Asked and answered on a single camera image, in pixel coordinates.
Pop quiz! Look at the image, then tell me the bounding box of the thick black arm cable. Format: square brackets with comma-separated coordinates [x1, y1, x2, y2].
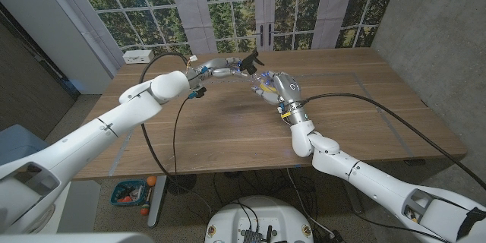
[138, 52, 213, 217]
[299, 93, 486, 191]

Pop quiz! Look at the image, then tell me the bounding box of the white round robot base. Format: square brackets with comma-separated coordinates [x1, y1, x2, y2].
[204, 195, 313, 243]

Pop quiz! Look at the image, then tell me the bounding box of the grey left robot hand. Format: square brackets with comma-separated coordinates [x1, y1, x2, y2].
[185, 56, 252, 85]

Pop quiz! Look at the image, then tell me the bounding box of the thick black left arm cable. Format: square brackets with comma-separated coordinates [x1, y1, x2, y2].
[138, 52, 213, 217]

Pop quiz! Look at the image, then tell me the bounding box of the white table leg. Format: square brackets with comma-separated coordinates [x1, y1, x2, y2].
[147, 175, 168, 229]

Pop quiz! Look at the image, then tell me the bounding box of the white floor cable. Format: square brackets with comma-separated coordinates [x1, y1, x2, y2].
[286, 169, 336, 237]

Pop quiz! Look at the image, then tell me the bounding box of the black round floor fan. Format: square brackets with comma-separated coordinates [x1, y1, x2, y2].
[166, 174, 197, 194]

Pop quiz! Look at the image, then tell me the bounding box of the blue storage bin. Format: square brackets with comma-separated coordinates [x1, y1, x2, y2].
[0, 124, 50, 166]

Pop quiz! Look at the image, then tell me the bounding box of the blue basket with toys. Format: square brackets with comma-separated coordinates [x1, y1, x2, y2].
[109, 179, 148, 207]

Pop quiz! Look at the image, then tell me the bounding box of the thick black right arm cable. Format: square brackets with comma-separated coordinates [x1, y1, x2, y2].
[299, 93, 486, 191]

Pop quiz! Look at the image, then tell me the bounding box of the printed window forest backdrop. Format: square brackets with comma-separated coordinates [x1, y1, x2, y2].
[33, 0, 403, 56]

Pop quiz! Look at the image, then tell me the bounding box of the black spray head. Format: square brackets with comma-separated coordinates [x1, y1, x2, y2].
[238, 50, 266, 76]

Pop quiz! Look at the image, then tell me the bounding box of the grey table leg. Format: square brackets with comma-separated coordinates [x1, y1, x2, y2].
[346, 191, 364, 214]

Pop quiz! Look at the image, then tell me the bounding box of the white power strip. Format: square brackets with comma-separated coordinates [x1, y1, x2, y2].
[122, 49, 156, 65]

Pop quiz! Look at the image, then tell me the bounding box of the tangle of black floor cables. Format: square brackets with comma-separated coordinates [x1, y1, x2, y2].
[212, 169, 316, 206]

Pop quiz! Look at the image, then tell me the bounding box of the colourful toy maraca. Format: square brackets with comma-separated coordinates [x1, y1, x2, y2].
[139, 188, 153, 216]

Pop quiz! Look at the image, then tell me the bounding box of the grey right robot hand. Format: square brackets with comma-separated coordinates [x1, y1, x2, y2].
[250, 70, 316, 127]

